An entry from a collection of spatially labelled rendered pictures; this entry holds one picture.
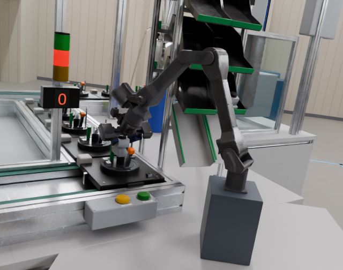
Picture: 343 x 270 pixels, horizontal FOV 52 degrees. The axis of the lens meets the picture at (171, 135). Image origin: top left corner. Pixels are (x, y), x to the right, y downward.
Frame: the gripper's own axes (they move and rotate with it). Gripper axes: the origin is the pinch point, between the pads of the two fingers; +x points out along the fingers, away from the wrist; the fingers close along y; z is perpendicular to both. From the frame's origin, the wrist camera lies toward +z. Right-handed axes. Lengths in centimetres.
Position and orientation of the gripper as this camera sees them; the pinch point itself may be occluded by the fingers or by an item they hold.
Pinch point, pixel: (121, 139)
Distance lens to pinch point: 125.0
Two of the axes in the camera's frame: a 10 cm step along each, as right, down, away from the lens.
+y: -8.4, 0.5, -5.5
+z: -3.5, -8.2, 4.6
